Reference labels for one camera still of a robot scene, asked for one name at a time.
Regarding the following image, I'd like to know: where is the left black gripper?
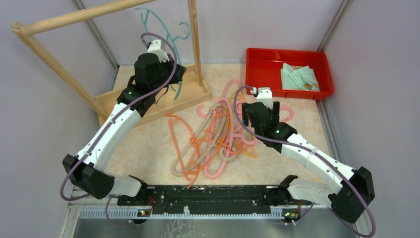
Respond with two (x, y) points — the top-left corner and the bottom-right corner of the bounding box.
(151, 54), (186, 95)

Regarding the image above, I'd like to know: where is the orange plastic hanger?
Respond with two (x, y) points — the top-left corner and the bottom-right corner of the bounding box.
(197, 102), (258, 179)
(164, 114), (201, 189)

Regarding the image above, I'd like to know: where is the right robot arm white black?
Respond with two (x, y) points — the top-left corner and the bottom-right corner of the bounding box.
(242, 102), (375, 224)

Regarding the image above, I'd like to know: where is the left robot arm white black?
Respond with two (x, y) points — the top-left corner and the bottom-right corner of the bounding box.
(62, 53), (187, 205)

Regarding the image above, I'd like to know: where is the pink plastic hanger back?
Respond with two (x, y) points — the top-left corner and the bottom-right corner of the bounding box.
(196, 79), (246, 118)

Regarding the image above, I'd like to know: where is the yellow thin hanger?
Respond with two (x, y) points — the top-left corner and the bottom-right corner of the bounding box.
(229, 90), (258, 160)

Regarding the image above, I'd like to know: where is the wooden hanger rack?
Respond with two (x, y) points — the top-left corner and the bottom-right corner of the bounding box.
(10, 0), (212, 128)

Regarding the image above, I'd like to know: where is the red plastic bin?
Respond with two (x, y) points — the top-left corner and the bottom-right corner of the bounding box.
(245, 48), (334, 100)

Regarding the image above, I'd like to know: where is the folded mint cloth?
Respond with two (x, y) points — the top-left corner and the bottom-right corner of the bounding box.
(280, 63), (320, 92)

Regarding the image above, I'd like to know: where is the beige plastic hanger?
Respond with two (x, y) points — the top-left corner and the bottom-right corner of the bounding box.
(170, 105), (239, 178)

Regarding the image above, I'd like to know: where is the pink plastic hanger front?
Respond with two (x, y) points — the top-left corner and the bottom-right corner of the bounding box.
(197, 108), (250, 179)

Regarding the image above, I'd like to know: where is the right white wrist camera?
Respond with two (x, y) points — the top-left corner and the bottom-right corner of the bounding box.
(256, 87), (273, 109)

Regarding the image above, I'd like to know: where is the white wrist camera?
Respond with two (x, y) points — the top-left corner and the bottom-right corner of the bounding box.
(256, 87), (273, 109)
(147, 40), (170, 62)

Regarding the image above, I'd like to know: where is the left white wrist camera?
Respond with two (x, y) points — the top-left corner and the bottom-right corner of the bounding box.
(147, 40), (170, 62)

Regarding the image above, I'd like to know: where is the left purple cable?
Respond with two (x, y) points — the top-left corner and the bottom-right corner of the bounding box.
(59, 32), (178, 202)

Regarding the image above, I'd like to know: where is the purple cable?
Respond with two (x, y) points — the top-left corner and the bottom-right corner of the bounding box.
(59, 32), (178, 202)
(233, 86), (377, 238)

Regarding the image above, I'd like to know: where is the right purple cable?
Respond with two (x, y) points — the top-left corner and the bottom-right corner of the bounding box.
(233, 86), (377, 238)

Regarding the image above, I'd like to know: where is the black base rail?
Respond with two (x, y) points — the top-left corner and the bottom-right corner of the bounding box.
(117, 185), (309, 215)

